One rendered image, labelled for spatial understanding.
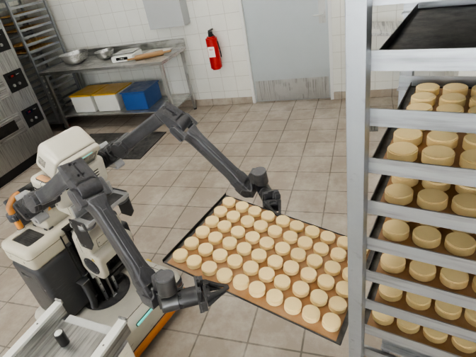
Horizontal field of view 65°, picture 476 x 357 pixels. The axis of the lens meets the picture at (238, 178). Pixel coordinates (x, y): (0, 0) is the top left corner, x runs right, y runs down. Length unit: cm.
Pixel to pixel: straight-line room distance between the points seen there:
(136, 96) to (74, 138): 357
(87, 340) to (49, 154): 72
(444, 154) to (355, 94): 19
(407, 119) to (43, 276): 185
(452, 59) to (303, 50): 443
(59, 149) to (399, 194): 130
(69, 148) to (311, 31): 377
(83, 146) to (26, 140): 354
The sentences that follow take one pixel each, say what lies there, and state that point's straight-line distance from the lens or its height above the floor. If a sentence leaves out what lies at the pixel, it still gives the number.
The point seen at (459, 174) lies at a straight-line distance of 66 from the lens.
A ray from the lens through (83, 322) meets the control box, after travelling 150.
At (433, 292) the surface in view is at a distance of 84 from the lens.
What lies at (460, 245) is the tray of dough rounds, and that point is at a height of 133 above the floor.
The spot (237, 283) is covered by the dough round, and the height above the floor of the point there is 100.
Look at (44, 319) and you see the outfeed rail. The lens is 150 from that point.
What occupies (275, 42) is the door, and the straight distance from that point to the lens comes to 502.
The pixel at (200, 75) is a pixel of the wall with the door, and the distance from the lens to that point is 543.
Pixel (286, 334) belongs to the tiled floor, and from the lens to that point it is 226.
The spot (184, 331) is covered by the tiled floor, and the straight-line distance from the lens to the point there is 240.
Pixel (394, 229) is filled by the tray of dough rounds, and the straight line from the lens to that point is 81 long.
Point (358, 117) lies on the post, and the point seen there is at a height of 160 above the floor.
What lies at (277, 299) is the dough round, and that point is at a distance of 114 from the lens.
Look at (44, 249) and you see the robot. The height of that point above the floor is 77.
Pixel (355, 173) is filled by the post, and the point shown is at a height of 150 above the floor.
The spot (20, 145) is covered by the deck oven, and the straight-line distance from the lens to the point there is 514.
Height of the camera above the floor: 185
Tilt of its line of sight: 31 degrees down
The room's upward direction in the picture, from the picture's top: 11 degrees counter-clockwise
